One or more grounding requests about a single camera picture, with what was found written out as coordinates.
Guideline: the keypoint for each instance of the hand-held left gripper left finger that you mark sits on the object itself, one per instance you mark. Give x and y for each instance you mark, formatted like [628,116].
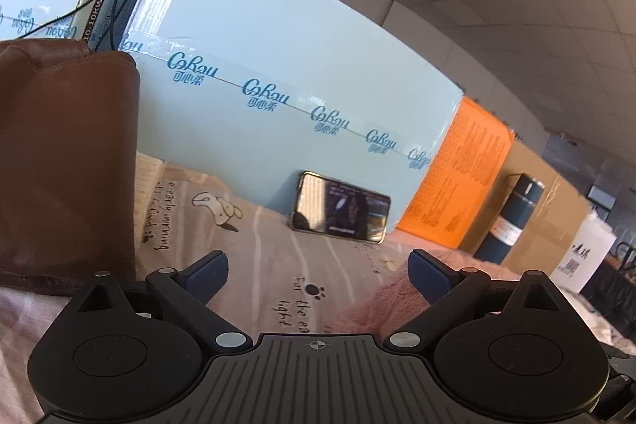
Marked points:
[209,274]

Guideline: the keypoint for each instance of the white cloth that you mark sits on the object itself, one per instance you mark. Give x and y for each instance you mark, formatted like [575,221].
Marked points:
[603,327]

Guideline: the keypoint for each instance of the smartphone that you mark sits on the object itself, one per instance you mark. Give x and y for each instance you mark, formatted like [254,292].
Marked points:
[340,208]

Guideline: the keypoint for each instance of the orange cardboard box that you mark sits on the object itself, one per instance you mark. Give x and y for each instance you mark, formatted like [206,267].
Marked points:
[462,170]

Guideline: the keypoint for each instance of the brown cardboard box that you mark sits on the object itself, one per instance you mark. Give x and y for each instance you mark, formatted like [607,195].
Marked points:
[556,205]

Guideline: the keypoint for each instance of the dark blue thermos bottle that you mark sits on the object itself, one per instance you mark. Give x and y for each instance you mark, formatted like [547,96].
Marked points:
[512,225]

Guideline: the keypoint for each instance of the dark cloth pile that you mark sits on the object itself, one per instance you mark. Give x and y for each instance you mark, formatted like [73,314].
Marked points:
[616,300]

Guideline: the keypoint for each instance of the large light blue cardboard box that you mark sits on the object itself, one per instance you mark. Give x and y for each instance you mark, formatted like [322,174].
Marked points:
[298,56]

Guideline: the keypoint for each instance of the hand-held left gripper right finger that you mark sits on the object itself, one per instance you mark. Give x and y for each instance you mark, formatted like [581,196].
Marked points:
[425,274]

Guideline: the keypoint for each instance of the white plastic jug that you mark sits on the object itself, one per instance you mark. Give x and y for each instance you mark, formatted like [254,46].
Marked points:
[589,250]

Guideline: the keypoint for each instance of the printed beige bed sheet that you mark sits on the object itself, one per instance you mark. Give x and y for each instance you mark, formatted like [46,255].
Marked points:
[278,265]

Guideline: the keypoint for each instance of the pink fleece cloth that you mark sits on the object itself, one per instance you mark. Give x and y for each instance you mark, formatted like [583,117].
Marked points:
[382,305]

